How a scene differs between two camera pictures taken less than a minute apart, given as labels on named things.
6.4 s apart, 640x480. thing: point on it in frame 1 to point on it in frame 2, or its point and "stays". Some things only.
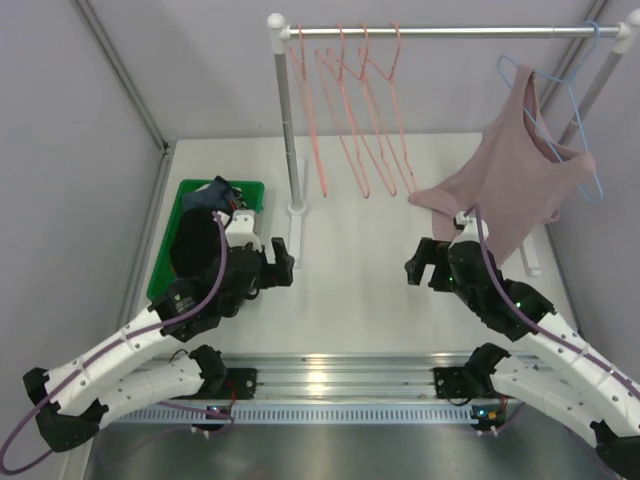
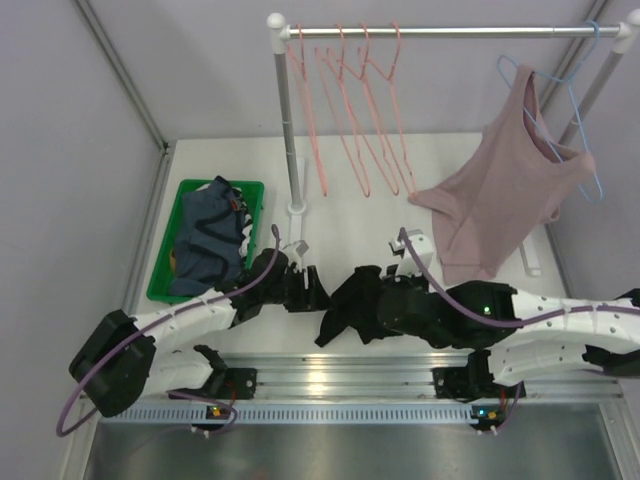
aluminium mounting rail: [344, 375] stays
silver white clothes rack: [280, 33] stays
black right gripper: [424, 255] to [399, 282]
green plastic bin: [163, 273] stays
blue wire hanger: [571, 82] stays
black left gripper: [273, 265] to [304, 288]
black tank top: [195, 247] to [356, 303]
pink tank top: [516, 176] stays
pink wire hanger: [302, 73] stays
